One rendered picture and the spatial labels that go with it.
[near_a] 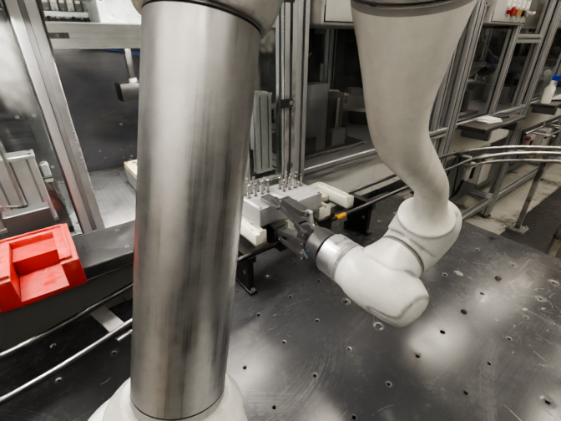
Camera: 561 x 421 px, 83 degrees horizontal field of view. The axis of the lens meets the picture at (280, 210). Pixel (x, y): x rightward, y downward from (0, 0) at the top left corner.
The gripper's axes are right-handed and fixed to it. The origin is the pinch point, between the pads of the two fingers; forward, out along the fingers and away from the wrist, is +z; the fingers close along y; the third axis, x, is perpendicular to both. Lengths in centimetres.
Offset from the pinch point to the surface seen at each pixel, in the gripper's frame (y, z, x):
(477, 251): -22, -32, -63
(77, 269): 2.4, 0.3, 43.4
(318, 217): -6.2, -2.4, -15.1
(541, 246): -88, -32, -218
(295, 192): 0.7, 3.2, -10.8
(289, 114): 17.2, 20.4, -21.6
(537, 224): -89, -19, -253
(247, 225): -4.1, 2.9, 5.6
